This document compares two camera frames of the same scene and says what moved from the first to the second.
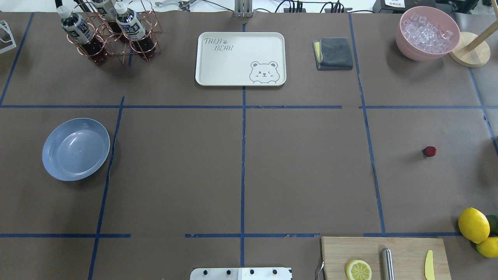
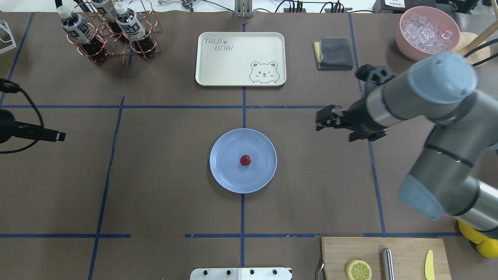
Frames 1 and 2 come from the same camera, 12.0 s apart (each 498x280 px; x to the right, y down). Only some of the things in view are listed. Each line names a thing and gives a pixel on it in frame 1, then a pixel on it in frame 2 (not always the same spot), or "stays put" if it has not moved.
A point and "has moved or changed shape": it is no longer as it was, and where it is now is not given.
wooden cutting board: x=409 y=256 stays put
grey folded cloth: x=333 y=53 stays put
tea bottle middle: x=133 y=28 stays put
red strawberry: x=430 y=151 has moved or changed shape
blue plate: x=74 y=148 -> x=225 y=165
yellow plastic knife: x=429 y=270 stays put
